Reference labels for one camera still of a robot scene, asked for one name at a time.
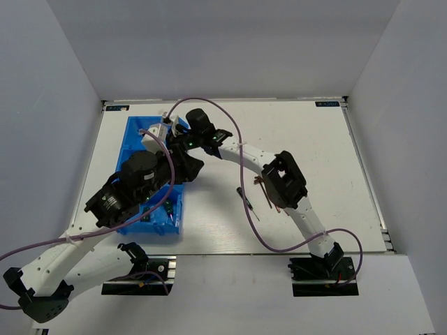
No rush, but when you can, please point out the slim black green screwdriver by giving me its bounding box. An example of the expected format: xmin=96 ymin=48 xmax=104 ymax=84
xmin=236 ymin=186 xmax=253 ymax=210

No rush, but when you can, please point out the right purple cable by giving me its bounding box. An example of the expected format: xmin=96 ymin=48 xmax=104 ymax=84
xmin=163 ymin=97 xmax=364 ymax=288

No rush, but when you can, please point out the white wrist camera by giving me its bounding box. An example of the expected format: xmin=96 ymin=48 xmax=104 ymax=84
xmin=141 ymin=123 xmax=170 ymax=154
xmin=161 ymin=112 xmax=187 ymax=137

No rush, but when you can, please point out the stubby dark green screwdriver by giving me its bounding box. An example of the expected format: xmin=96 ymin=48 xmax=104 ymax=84
xmin=140 ymin=206 xmax=151 ymax=223

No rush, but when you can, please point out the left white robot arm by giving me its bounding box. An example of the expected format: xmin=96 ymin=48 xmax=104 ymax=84
xmin=3 ymin=151 xmax=179 ymax=323

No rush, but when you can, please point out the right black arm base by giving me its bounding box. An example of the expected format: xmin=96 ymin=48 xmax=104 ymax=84
xmin=288 ymin=257 xmax=359 ymax=297

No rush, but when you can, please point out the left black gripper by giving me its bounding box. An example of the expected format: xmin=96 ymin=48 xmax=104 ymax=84
xmin=138 ymin=143 xmax=205 ymax=204

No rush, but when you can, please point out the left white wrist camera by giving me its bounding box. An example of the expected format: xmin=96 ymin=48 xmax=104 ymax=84
xmin=141 ymin=123 xmax=170 ymax=154

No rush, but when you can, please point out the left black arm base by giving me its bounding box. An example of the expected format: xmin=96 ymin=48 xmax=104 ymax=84
xmin=101 ymin=255 xmax=177 ymax=297

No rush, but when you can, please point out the table corner label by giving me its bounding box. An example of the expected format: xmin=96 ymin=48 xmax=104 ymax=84
xmin=105 ymin=105 xmax=130 ymax=112
xmin=315 ymin=100 xmax=340 ymax=107

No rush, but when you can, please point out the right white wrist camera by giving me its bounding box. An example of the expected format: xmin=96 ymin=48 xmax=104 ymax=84
xmin=161 ymin=112 xmax=187 ymax=137

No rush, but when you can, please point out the stubby green screwdriver orange tip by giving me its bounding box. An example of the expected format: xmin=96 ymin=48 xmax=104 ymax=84
xmin=163 ymin=200 xmax=174 ymax=222

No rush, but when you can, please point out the blue plastic divided bin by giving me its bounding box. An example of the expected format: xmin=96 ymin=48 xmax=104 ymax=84
xmin=115 ymin=116 xmax=191 ymax=238

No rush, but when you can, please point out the purple cable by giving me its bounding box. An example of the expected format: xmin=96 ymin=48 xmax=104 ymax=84
xmin=0 ymin=128 xmax=175 ymax=311
xmin=163 ymin=97 xmax=364 ymax=288

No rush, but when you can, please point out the left table corner label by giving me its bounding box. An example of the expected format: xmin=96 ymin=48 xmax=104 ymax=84
xmin=105 ymin=105 xmax=130 ymax=112

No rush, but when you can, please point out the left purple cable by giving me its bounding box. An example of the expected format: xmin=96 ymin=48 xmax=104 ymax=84
xmin=0 ymin=128 xmax=175 ymax=311

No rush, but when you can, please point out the right table corner label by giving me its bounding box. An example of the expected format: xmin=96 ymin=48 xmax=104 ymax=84
xmin=315 ymin=100 xmax=340 ymax=107

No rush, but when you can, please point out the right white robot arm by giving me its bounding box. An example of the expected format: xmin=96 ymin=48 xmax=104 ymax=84
xmin=166 ymin=108 xmax=344 ymax=278

